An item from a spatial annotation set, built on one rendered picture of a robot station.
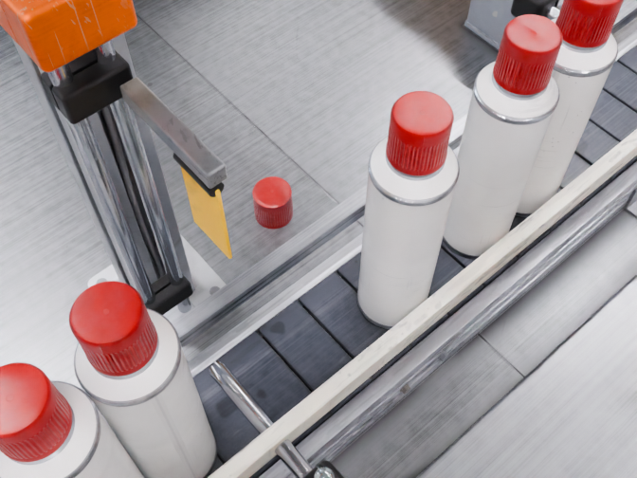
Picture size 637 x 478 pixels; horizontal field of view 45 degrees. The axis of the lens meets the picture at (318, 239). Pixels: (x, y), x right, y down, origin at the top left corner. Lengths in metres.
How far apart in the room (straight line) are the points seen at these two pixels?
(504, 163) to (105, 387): 0.28
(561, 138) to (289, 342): 0.24
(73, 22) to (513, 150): 0.29
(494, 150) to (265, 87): 0.33
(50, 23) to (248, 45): 0.52
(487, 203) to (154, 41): 0.43
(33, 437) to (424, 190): 0.23
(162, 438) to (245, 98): 0.42
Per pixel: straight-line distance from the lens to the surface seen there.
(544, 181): 0.60
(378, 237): 0.47
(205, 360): 0.56
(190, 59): 0.81
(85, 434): 0.37
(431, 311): 0.53
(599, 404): 0.57
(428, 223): 0.45
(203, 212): 0.37
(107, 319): 0.35
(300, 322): 0.56
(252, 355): 0.56
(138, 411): 0.39
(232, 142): 0.73
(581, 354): 0.58
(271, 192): 0.65
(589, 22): 0.50
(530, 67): 0.46
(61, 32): 0.32
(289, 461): 0.50
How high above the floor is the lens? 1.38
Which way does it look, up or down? 57 degrees down
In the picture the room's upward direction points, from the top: straight up
